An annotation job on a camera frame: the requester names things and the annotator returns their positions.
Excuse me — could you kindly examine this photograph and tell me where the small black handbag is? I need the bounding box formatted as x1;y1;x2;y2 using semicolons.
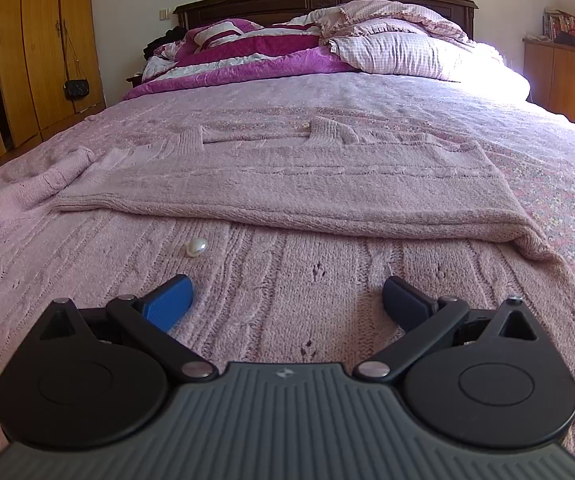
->
64;79;91;101

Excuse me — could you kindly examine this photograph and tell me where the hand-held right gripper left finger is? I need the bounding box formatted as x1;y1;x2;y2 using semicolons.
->
40;274;218;383

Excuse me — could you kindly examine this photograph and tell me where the pink checked ruffled pillow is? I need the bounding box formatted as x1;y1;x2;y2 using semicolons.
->
287;0;505;83

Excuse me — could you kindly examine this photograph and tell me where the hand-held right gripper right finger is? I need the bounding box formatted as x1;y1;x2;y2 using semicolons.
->
353;276;538;383

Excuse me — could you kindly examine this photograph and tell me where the row of books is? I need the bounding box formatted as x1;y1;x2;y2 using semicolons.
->
542;8;575;41

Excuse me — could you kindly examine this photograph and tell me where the wooden side cabinet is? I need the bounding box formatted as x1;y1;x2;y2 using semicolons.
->
522;35;575;128

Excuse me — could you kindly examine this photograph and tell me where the wooden wardrobe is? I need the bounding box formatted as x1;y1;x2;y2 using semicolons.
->
0;0;106;173

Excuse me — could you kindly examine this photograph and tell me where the magenta and white quilt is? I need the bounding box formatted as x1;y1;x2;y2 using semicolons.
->
122;17;368;101

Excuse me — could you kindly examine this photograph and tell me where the pink knitted sweater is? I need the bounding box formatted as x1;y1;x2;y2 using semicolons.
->
0;115;575;466

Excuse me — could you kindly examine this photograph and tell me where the pink floral bed sheet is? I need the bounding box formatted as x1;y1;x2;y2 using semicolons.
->
0;67;575;461

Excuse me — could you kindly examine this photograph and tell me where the dark clothes pile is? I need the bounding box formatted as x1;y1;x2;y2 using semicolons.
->
142;27;188;61

